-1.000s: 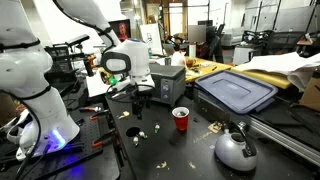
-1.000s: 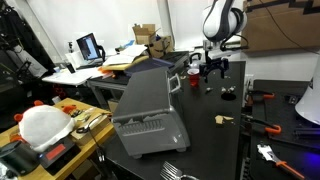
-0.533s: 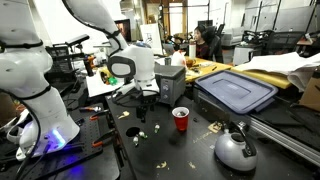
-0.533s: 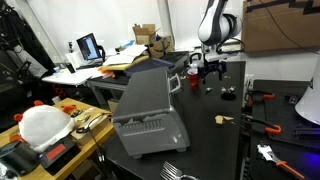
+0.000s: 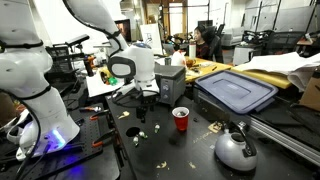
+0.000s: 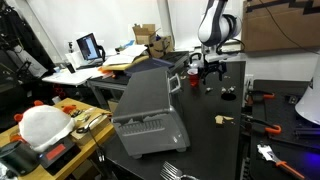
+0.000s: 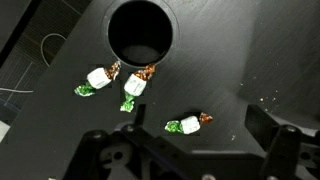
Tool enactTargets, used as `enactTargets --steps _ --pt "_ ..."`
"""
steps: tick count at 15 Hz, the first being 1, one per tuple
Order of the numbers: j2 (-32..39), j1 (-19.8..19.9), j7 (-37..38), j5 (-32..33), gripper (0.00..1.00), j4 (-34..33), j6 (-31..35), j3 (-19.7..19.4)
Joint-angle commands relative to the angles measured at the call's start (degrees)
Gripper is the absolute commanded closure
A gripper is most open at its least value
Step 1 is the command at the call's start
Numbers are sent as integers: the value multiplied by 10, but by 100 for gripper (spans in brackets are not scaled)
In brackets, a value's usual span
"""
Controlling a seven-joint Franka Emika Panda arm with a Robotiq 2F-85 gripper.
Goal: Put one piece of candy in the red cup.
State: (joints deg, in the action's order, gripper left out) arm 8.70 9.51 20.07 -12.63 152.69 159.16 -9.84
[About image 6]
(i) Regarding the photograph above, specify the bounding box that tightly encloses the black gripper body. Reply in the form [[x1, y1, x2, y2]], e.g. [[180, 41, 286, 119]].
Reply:
[[201, 59, 228, 75]]

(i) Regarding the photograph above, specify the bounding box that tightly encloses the red plastic cup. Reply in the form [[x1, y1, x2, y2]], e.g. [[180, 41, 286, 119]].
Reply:
[[187, 68, 200, 88]]

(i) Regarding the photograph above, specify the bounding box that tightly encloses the large beige tape scrap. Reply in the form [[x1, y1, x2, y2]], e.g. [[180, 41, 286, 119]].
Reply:
[[214, 114, 235, 125]]

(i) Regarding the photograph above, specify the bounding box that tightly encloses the black clamp with orange tip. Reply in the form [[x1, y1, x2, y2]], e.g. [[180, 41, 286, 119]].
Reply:
[[241, 113, 283, 136], [246, 89, 277, 105]]

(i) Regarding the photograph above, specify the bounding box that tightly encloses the brown cardboard box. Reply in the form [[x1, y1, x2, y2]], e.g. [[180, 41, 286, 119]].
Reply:
[[132, 23, 159, 46], [148, 34, 175, 59]]

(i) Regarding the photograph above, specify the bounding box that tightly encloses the blue plastic bin lid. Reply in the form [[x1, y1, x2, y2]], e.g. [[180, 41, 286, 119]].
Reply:
[[124, 57, 176, 75]]

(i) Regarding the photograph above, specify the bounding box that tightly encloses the grey toaster oven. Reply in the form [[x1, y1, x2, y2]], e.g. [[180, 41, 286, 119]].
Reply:
[[111, 66, 192, 159]]

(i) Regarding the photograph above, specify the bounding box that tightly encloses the large brown cardboard panel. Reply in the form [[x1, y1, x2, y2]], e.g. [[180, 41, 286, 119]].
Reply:
[[241, 0, 320, 53]]

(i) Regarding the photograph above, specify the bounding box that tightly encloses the black optical breadboard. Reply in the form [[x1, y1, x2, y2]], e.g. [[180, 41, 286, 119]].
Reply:
[[248, 79, 320, 180]]

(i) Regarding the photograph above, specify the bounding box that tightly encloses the white paper sheets pile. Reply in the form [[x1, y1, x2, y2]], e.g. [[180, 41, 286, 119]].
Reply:
[[102, 44, 149, 67]]

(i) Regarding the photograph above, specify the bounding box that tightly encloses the yellow foam board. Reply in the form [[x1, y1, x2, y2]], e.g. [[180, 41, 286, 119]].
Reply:
[[99, 54, 150, 73]]

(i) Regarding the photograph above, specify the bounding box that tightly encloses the silver fork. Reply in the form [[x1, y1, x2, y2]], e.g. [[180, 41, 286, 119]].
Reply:
[[159, 160, 201, 180]]

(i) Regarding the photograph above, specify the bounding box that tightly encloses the silver metal utensil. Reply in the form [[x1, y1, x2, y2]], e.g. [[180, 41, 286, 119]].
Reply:
[[75, 112, 113, 134]]

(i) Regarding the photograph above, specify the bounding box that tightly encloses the black open laptop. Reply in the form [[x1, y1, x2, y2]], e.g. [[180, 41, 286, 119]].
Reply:
[[75, 32, 106, 66]]

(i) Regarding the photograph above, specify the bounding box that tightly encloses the white desk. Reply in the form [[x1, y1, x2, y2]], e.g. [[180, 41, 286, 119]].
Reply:
[[41, 64, 114, 87]]

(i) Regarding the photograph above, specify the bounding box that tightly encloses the black digital scale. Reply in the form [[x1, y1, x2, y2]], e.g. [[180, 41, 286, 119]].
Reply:
[[36, 136, 83, 176]]

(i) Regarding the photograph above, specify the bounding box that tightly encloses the yellow wooden table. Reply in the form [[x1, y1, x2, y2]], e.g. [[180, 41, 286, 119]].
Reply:
[[0, 97, 116, 180]]

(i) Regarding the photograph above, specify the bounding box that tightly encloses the black pot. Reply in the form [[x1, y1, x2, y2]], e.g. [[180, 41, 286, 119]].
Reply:
[[0, 139, 41, 176]]

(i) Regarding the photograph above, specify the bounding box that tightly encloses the grey kettle with black handle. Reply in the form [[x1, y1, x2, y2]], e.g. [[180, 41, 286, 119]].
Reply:
[[188, 52, 205, 70]]

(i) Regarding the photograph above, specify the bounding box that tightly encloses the silver clamp with orange handle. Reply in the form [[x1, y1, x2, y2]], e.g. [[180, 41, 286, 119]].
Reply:
[[256, 143, 306, 180]]

